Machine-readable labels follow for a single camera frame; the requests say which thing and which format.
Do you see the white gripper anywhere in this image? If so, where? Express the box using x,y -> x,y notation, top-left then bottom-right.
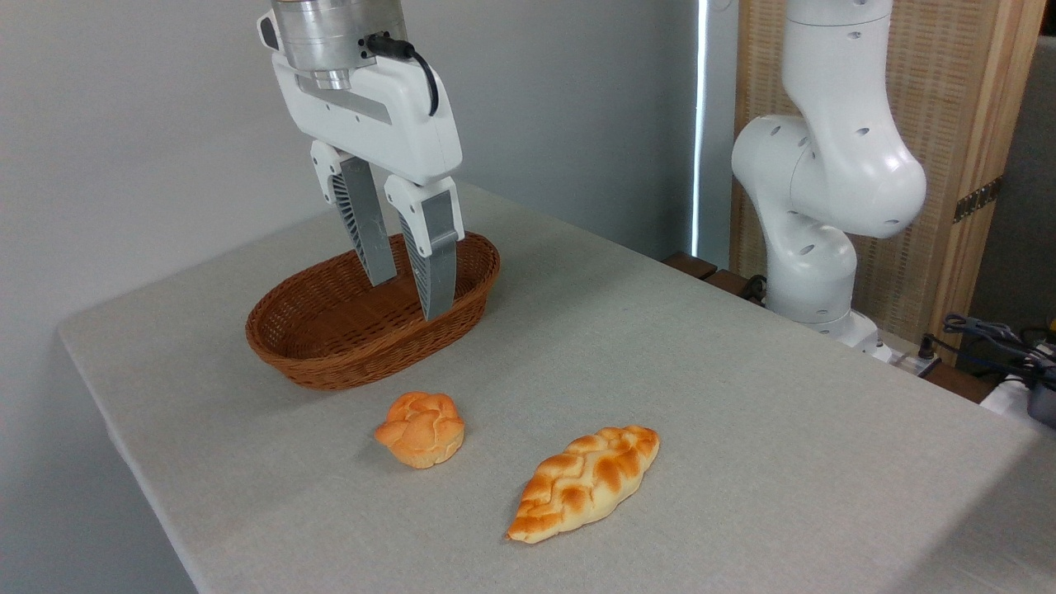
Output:
257,12 -> 466,323

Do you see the small round bread bun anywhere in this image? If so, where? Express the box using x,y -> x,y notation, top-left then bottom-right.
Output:
374,392 -> 465,469

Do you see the brown oval wicker basket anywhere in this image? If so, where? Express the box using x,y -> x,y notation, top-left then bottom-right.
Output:
245,231 -> 502,391

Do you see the long braided bread loaf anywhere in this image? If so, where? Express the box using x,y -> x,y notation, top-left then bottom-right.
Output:
506,426 -> 661,545

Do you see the wood rattan folding screen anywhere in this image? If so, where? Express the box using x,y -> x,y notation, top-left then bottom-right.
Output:
730,0 -> 1047,365

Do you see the brass screen hinge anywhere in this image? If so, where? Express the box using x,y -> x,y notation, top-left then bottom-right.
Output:
953,176 -> 1004,224

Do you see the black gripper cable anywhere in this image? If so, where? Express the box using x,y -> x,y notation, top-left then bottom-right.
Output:
363,33 -> 441,117

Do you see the dark cable bundle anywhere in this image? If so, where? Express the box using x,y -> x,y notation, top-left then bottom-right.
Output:
920,313 -> 1056,389

